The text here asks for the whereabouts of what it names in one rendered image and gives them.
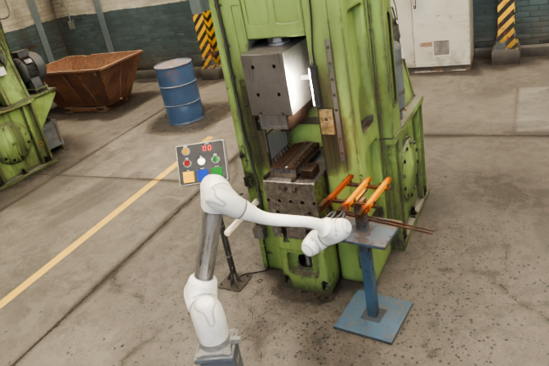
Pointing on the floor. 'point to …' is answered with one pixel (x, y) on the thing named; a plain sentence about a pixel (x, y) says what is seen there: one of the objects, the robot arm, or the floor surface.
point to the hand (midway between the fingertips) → (341, 210)
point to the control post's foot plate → (234, 282)
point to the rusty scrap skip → (92, 80)
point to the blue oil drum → (180, 91)
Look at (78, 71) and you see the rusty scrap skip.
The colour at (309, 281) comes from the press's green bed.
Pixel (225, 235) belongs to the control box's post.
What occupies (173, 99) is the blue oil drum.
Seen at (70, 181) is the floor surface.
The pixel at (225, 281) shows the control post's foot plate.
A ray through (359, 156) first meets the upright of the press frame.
